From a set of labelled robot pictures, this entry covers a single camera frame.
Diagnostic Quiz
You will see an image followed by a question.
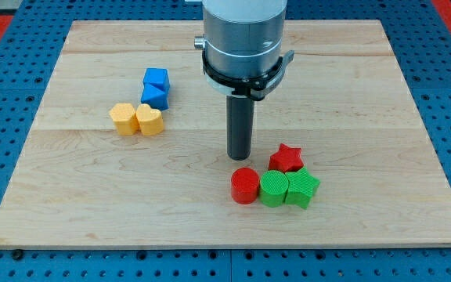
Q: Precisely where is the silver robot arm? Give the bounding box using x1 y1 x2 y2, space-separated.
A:
194 0 294 101

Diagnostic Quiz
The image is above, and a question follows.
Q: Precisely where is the green cylinder block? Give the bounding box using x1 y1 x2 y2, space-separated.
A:
258 170 289 208

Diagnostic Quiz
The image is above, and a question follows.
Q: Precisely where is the blue triangle block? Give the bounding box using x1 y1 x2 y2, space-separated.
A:
140 84 168 110

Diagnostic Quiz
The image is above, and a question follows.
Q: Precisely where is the red star block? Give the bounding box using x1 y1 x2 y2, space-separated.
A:
268 143 304 173

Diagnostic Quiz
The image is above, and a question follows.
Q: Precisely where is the yellow heart block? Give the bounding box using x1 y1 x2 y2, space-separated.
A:
135 103 164 136

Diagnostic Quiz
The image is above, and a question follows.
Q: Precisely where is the green star block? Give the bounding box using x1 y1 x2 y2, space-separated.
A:
285 167 320 209

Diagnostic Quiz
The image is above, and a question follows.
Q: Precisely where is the blue cube block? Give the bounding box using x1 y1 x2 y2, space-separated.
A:
143 67 170 92

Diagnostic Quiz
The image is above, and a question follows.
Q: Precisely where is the yellow hexagon block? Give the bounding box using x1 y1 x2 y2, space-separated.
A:
108 103 139 136

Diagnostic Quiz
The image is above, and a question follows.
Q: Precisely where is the wooden board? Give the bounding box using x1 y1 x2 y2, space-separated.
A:
0 20 451 250

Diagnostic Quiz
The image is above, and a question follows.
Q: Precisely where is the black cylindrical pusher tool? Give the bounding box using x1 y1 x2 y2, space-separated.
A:
226 96 254 161

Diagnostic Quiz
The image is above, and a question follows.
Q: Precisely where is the red cylinder block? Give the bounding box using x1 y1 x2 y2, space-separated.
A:
231 167 260 204

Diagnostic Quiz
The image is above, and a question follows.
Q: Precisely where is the black clamp ring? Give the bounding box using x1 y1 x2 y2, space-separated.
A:
201 49 295 102

